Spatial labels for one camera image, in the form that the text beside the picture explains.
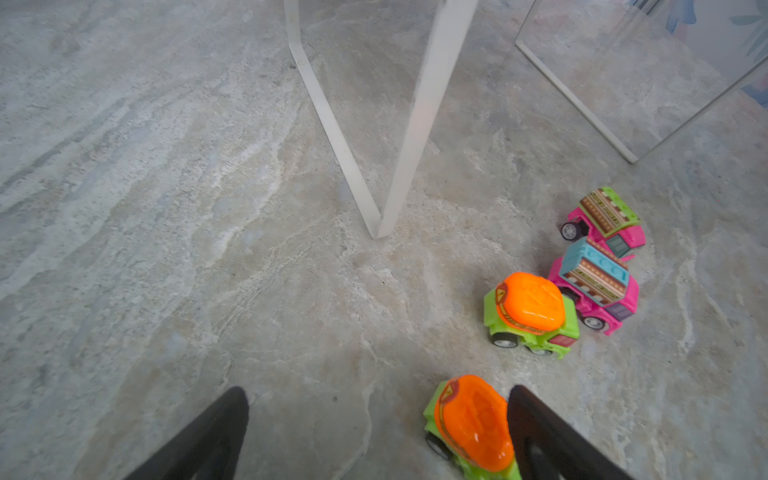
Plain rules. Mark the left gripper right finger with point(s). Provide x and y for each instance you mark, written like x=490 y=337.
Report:
x=546 y=447

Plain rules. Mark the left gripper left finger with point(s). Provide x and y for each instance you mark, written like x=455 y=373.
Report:
x=207 y=448

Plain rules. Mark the green orange toy truck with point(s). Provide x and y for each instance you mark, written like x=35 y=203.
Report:
x=466 y=425
x=530 y=311

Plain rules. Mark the pink toy truck blue top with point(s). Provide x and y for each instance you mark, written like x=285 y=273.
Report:
x=600 y=284

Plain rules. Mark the pink toy truck green top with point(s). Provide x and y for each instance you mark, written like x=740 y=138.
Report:
x=605 y=218

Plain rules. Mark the wooden two-tier shelf white frame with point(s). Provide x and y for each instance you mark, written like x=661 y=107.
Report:
x=451 y=23

